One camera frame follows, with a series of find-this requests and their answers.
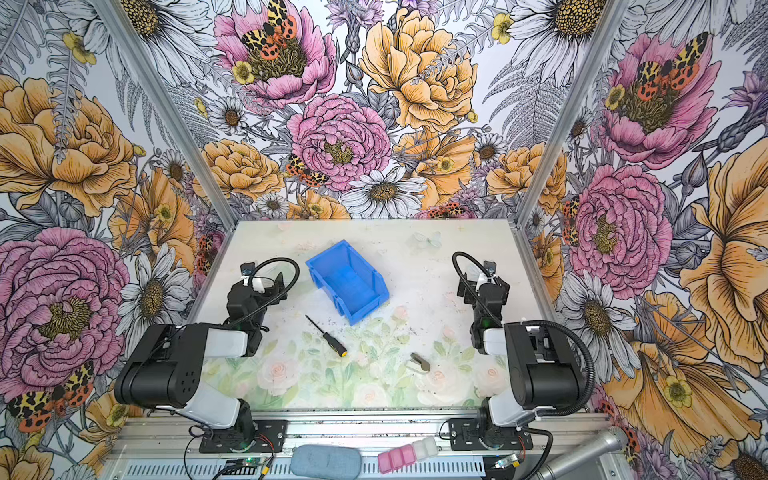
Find black yellow screwdriver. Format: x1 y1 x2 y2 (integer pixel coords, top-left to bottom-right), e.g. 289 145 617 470
305 315 348 358

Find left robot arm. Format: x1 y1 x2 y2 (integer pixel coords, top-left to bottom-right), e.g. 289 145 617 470
113 257 300 451

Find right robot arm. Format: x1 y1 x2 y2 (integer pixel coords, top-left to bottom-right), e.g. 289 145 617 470
448 251 596 451

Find blue plastic bin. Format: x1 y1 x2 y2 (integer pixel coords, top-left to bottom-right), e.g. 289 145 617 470
305 240 389 326

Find small olive metal clip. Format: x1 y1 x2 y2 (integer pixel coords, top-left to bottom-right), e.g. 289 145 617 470
405 353 431 375

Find small green circuit board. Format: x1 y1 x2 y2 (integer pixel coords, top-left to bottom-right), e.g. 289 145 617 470
226 457 274 476

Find blue-grey eraser sponge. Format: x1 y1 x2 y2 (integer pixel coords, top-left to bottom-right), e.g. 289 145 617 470
290 445 362 480

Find silver metal cylinder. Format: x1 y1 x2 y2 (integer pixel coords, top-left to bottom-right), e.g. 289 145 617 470
533 426 628 480

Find pink white block pieces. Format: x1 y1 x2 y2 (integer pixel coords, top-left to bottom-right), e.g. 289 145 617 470
377 437 439 474

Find left black cable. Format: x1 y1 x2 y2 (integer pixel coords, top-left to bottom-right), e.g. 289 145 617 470
227 257 301 328

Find right black corrugated cable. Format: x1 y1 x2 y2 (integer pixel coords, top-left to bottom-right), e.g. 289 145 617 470
451 251 596 418

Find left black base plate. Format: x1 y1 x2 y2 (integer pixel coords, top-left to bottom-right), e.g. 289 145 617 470
199 419 288 454

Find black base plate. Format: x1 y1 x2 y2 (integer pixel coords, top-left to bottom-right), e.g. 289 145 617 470
444 418 533 451
199 419 288 454

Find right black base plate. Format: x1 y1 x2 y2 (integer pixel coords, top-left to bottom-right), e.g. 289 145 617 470
444 418 533 451

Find aluminium front rail frame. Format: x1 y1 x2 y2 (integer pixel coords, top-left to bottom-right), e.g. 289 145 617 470
98 410 634 480

